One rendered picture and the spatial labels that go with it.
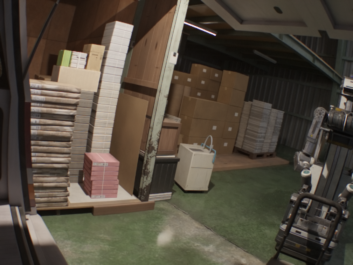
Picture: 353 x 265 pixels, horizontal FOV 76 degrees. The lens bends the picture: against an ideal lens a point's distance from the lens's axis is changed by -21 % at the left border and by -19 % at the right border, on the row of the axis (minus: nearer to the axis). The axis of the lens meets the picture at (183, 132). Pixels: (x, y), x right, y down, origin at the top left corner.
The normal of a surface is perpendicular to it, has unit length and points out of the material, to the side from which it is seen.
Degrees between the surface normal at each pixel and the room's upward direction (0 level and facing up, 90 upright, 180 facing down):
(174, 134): 90
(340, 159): 90
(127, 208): 90
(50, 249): 0
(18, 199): 90
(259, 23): 74
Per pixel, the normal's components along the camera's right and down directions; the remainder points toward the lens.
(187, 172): -0.89, -0.11
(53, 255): 0.20, -0.97
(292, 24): -0.67, -0.32
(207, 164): 0.40, 0.23
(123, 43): 0.62, 0.26
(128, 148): -0.76, -0.05
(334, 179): -0.58, 0.02
